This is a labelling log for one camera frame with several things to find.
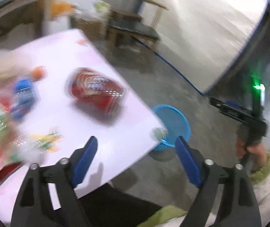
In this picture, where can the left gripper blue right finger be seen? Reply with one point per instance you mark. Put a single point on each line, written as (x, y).
(191, 161)

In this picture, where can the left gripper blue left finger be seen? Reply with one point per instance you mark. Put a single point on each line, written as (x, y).
(82, 159)

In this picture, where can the red drink can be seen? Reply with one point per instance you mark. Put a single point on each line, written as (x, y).
(95, 93)

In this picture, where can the clear zip bag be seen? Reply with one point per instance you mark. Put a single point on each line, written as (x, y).
(26, 150)

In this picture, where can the blue plastic trash basket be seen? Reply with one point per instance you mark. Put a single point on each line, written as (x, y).
(176, 125)

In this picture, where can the person right hand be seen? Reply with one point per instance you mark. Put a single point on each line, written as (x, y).
(251, 150)

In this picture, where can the pink table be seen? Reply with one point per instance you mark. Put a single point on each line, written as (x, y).
(122, 140)

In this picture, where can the orange peel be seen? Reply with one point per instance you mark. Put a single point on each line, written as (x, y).
(38, 73)

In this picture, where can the white mattress blue edge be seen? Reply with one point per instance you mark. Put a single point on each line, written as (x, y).
(203, 38)

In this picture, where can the cardboard box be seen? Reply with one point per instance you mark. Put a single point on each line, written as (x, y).
(93, 29)

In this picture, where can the wooden chair black seat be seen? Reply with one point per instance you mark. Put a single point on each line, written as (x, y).
(126, 24)

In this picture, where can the yellow plastic bag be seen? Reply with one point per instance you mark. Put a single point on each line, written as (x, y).
(60, 9)

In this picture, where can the wooden side table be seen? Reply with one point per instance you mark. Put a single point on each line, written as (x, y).
(39, 11)

